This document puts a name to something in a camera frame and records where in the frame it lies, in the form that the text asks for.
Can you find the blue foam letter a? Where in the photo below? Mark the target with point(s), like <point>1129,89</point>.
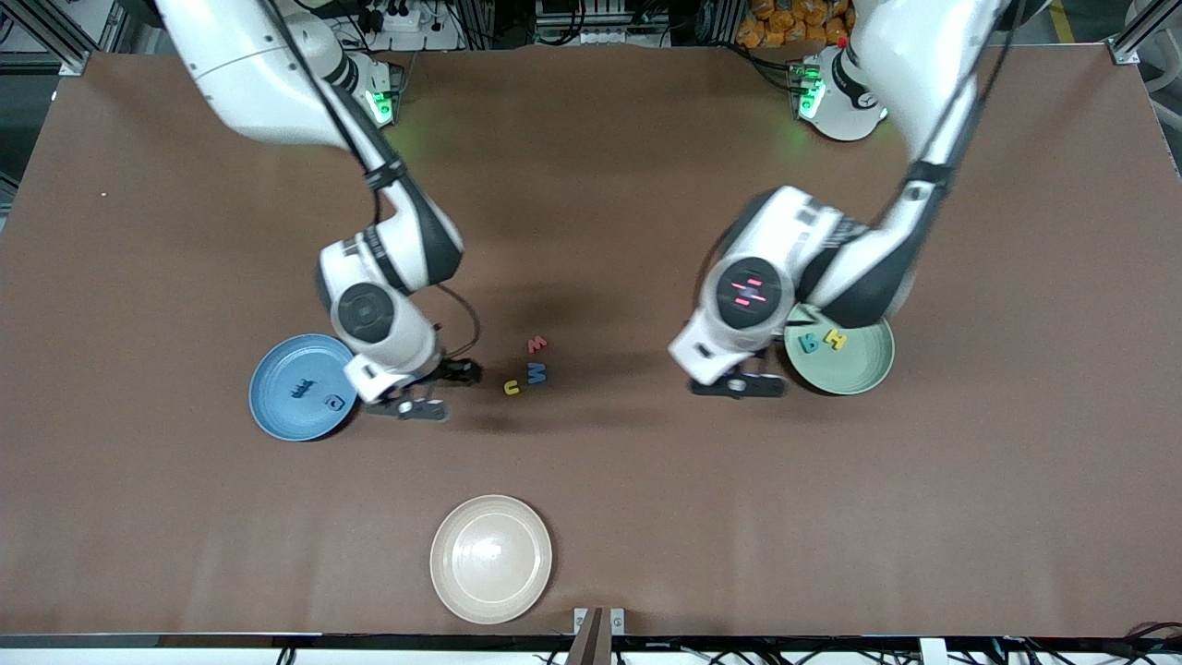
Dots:
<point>334,402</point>

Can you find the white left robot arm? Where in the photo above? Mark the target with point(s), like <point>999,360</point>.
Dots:
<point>923,55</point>

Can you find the metal bracket with brown post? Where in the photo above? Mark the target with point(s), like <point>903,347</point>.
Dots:
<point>591,637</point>

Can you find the teal foam letter R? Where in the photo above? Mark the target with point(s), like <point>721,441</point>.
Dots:
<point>810,344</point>

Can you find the aluminium frame profile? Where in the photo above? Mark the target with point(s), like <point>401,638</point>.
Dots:
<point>55,37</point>
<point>1140,32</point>

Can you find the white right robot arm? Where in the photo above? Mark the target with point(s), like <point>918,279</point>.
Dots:
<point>259,74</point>

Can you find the blue plate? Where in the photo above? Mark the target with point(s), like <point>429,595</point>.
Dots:
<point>286,416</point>

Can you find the brown table cover mat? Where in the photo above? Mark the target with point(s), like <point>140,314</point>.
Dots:
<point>646,480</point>

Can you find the white power strip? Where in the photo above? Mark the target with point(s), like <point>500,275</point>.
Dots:
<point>392,17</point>

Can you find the dark blue foam letter m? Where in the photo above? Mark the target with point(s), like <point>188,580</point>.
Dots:
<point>300,389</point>

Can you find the green plate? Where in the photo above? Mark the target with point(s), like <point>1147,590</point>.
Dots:
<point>854,369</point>

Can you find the metal equipment rack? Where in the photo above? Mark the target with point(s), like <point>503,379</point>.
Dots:
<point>600,18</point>

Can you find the red foam letter w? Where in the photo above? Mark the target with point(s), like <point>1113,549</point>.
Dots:
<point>536,344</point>

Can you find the beige plate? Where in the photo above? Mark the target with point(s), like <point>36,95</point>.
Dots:
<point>490,560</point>

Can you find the orange objects pile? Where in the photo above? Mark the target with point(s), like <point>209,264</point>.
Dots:
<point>785,23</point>

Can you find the yellow foam letter H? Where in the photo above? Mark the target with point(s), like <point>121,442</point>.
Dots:
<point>834,339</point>

